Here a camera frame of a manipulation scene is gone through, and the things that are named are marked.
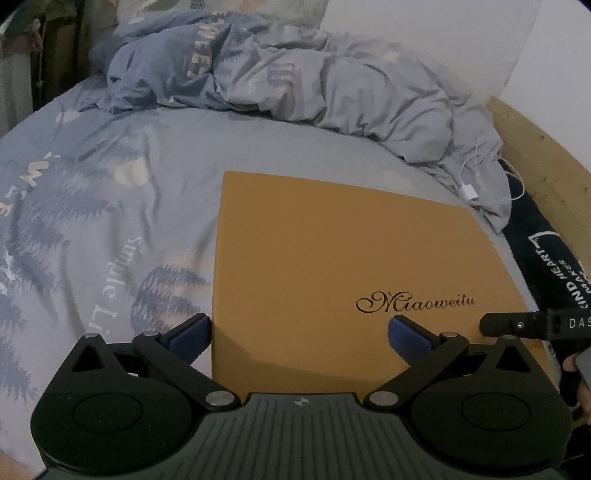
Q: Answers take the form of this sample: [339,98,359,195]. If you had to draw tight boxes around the grey-blue crumpled duvet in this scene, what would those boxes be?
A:
[90,9,515,234]

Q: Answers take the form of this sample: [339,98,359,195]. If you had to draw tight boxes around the blue printed bed sheet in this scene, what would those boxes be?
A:
[0,74,509,467]

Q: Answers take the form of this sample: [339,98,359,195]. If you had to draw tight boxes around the orange-brown box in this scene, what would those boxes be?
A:
[210,171,555,398]

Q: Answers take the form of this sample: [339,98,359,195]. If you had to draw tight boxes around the wooden headboard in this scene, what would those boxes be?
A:
[485,97,591,278]

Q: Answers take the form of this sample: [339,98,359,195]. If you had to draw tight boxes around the white charging cable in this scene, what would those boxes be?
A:
[459,136,527,202]

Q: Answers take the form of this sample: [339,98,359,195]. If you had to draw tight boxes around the person's right hand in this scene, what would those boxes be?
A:
[560,353,591,416]

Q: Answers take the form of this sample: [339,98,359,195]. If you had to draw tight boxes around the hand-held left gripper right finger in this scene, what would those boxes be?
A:
[365,315,539,411]

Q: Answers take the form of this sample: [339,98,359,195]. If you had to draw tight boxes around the dark navy printed cloth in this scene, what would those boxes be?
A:
[501,159,591,324]

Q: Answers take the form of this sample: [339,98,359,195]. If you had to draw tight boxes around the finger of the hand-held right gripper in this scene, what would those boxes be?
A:
[479,310,553,341]

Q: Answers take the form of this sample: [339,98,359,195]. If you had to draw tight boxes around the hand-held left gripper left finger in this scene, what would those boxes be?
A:
[65,314,238,411]

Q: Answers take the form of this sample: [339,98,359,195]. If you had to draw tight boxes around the brown cardboard boxes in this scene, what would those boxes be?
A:
[28,0,116,93]

